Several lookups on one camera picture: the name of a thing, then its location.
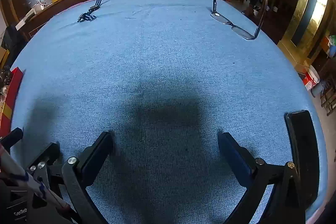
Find white flat box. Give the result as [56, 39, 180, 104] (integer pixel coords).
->
[16, 9, 37, 30]

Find white striped cord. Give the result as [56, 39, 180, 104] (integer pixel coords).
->
[0, 144, 72, 215]

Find black smartphone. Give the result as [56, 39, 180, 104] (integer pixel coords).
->
[285, 110, 321, 210]

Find red tray with white inside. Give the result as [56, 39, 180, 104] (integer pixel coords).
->
[0, 67, 27, 138]

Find white bucket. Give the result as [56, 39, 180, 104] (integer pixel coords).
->
[303, 65, 321, 92]

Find thin-framed eyeglasses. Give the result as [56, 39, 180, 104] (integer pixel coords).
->
[210, 0, 269, 41]

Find blue and black watch strap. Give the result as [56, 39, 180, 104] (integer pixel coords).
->
[77, 0, 105, 23]

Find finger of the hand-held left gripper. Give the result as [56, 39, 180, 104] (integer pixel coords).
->
[0, 127, 24, 151]
[25, 142, 63, 188]

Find blue tablecloth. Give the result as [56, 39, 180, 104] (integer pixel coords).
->
[8, 0, 328, 224]

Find blue bucket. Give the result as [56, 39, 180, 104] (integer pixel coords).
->
[311, 81, 326, 98]

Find golden door frame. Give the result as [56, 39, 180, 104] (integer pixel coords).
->
[278, 0, 330, 59]

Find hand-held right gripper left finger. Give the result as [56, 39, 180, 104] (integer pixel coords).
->
[62, 132, 114, 224]

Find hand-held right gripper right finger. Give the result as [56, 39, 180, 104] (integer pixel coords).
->
[218, 132, 306, 224]

